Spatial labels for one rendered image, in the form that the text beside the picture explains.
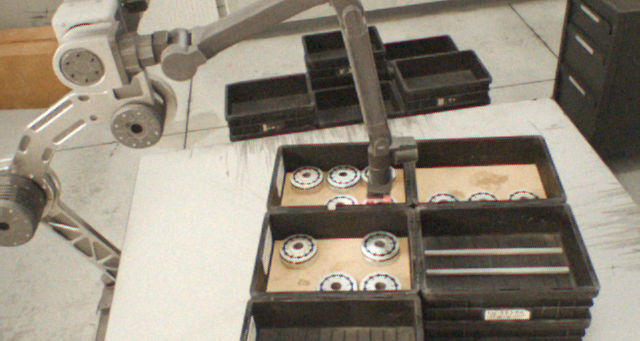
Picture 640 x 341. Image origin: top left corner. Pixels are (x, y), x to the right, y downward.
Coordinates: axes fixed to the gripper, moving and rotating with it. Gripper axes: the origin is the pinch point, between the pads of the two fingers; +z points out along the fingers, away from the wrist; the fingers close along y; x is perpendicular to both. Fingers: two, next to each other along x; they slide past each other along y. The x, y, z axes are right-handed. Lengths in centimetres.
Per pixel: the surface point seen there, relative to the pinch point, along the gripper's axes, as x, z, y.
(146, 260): 71, 18, -10
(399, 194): -4.9, 4.0, 9.2
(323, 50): 43, 38, 164
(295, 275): 20.5, 4.5, -24.2
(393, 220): -4.2, -2.2, -8.7
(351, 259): 6.4, 4.2, -17.6
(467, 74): -31, 37, 139
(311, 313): 13.1, -1.0, -40.3
